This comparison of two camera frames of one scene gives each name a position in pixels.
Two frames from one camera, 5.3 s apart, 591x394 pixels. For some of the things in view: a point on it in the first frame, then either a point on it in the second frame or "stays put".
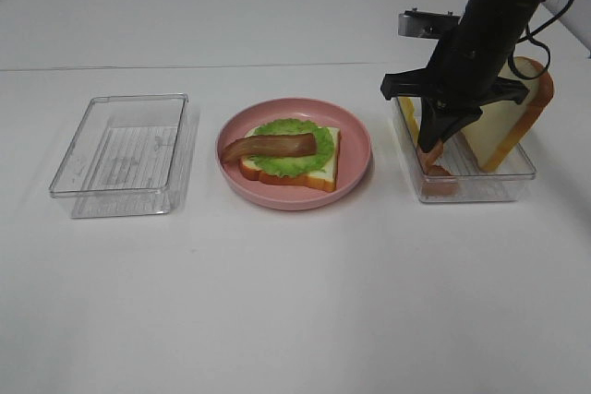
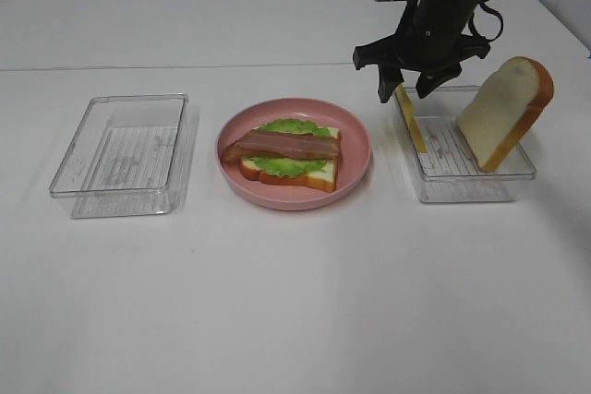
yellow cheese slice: [408, 110] stays put
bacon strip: [437, 180] → [287, 143]
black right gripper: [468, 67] → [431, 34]
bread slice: [325, 180] stays put
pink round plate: [355, 152] stays put
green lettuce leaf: [296, 165] stays put
